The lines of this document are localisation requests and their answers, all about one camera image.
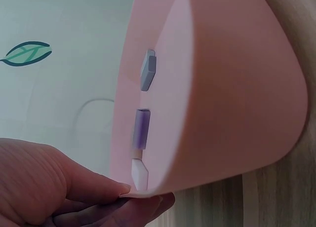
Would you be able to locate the person's left hand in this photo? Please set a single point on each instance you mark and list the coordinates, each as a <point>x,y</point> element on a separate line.
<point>37,182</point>

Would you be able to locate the small light gray block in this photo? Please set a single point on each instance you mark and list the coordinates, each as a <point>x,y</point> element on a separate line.
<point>151,52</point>

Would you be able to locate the small purple block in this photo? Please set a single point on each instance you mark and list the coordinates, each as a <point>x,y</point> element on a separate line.
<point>141,128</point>

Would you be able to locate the pink plastic tray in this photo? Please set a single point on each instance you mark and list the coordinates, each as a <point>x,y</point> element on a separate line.
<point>222,101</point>

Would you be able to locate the small white block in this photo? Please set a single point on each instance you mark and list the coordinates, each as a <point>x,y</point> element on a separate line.
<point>140,174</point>

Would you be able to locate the small brown block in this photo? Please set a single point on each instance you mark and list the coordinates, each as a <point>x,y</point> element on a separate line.
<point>137,154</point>

